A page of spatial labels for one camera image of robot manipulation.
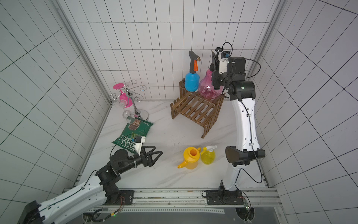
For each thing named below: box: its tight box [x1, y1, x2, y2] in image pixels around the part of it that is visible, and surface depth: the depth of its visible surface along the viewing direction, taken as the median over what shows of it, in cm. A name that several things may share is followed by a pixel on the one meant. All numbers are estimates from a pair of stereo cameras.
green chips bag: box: [111, 117, 154, 154], surface depth 96 cm
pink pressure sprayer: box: [198, 69, 224, 100], surface depth 83 cm
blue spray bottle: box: [184, 50, 201, 92], surface depth 85 cm
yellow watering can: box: [177, 146, 201, 170], surface depth 79 cm
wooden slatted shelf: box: [170, 78, 226, 139], surface depth 96 cm
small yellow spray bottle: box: [200, 145, 218, 165], surface depth 79 cm
